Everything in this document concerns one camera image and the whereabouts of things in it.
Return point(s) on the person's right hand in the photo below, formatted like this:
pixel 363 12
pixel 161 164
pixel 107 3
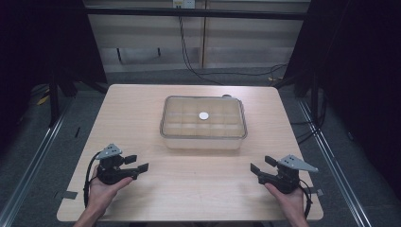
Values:
pixel 291 203

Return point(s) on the yellow floor item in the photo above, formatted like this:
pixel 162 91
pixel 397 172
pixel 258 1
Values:
pixel 43 100

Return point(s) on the small black floor strip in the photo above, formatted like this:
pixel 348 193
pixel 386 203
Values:
pixel 77 132

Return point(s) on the black horizontal bar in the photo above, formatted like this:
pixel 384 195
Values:
pixel 142 12

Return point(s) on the white wall socket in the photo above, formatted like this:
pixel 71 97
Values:
pixel 183 3

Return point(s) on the metal floor rail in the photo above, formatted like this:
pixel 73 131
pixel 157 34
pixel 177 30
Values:
pixel 331 157
pixel 31 165

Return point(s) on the grey tape piece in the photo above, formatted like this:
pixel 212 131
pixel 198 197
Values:
pixel 70 195
pixel 317 191

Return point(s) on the clear plastic lidded container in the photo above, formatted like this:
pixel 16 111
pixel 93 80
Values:
pixel 189 126

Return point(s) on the black curtain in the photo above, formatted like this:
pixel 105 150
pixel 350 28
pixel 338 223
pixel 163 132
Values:
pixel 38 47
pixel 362 78

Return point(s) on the white round disc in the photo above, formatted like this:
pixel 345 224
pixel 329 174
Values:
pixel 204 115

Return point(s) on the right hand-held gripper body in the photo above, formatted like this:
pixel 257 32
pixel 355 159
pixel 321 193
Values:
pixel 285 179

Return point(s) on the black metal stand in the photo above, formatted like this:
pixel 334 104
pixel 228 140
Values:
pixel 54 101

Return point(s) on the person's left hand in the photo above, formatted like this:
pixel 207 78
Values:
pixel 102 192

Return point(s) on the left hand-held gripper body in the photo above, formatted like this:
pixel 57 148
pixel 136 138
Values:
pixel 108 168

